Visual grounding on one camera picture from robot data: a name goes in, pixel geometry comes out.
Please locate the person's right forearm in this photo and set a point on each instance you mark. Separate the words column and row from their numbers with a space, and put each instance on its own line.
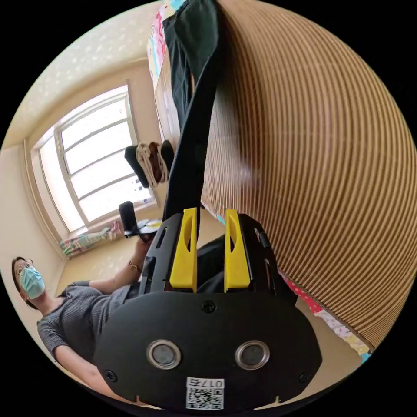
column 88, row 374

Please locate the colourful printed blanket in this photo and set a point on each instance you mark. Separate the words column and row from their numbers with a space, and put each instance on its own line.
column 86, row 241

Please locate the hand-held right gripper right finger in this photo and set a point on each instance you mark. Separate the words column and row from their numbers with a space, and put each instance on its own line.
column 237, row 260

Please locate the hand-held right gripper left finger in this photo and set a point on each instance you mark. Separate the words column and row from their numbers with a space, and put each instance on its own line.
column 184, row 260

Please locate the person's left forearm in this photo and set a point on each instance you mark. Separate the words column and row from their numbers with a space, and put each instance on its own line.
column 119, row 277

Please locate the person's left hand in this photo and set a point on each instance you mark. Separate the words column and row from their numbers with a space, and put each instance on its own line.
column 143, row 250

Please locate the window with white frame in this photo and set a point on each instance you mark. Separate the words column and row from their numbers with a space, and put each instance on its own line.
column 97, row 163

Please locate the person's body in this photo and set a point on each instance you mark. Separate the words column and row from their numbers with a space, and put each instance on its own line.
column 78, row 312

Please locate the black long pants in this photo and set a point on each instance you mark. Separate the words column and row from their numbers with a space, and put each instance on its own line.
column 192, row 146

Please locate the pile of clothes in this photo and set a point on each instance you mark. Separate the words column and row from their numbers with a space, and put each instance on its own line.
column 150, row 164

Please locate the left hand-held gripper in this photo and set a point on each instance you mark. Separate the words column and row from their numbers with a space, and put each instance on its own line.
column 145, row 232

